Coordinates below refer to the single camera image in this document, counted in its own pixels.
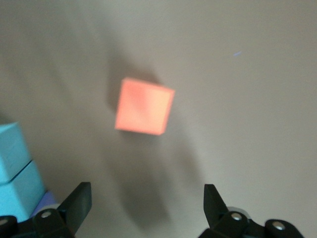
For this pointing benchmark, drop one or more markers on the purple foam cube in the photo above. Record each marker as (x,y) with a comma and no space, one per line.
(47,202)

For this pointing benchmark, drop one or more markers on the orange foam cube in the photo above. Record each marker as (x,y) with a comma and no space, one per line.
(143,109)

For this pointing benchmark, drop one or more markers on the brown paper table cover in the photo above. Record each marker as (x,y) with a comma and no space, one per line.
(223,99)

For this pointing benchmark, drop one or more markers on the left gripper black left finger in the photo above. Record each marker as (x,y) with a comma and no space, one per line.
(71,213)

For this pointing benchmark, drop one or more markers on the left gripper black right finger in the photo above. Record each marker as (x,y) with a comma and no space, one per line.
(223,223)

